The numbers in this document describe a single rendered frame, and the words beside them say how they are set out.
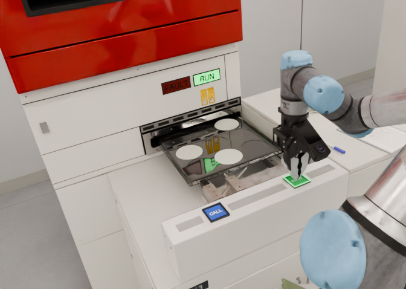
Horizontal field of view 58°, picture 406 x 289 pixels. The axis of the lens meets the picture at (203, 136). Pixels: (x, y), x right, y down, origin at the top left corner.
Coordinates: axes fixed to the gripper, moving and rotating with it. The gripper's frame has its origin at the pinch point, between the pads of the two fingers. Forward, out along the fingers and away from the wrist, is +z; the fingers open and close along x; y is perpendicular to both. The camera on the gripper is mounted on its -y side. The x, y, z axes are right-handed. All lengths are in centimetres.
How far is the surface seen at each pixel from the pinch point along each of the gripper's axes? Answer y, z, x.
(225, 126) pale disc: 51, 8, -4
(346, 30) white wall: 206, 39, -219
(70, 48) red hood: 54, -35, 46
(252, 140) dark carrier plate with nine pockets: 35.6, 7.7, -6.9
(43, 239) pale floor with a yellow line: 137, 98, 89
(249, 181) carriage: 16.8, 9.7, 6.1
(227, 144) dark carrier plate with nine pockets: 38.5, 7.7, 2.4
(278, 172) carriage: 16.2, 9.7, -4.6
